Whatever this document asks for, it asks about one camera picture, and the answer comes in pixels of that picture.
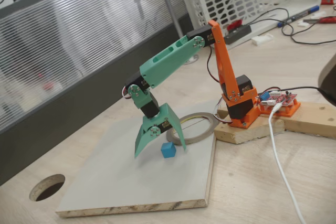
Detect white USB cable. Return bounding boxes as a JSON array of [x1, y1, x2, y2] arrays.
[[267, 102, 308, 224]]

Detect long wooden plank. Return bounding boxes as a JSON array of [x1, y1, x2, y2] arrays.
[[282, 100, 336, 140]]

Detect black power strip, red switch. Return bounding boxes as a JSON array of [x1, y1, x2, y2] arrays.
[[222, 19, 253, 46]]

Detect white plastic clip part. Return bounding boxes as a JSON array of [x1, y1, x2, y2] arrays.
[[251, 33, 274, 46]]

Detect red handled pliers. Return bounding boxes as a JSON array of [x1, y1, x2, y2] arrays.
[[303, 15, 336, 25]]

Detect red controller circuit board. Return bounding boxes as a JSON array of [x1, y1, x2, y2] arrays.
[[258, 90, 299, 108]]

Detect grey ring of tape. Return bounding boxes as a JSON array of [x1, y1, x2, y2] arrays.
[[166, 112, 218, 146]]

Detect dark grey rounded object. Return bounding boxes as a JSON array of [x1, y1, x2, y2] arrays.
[[317, 53, 336, 104]]

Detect wooden base block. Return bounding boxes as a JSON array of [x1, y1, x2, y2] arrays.
[[214, 108, 286, 145]]

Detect orange controller board mount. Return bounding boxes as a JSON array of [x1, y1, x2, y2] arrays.
[[259, 98, 301, 118]]

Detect thin black cable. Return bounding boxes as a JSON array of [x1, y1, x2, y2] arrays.
[[280, 86, 336, 104], [246, 7, 290, 27], [282, 15, 336, 46]]

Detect white chipboard panel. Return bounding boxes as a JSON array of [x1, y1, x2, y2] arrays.
[[55, 100, 218, 219]]

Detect marker pen with blue cap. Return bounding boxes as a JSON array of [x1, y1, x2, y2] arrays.
[[277, 5, 320, 28]]

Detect blue cube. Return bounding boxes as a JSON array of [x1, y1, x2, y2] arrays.
[[160, 142, 176, 159]]

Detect ribbed glass desk partition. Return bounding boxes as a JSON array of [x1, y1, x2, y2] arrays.
[[0, 0, 194, 187]]

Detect silver desk grommet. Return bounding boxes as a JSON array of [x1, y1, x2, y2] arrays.
[[183, 54, 200, 65]]

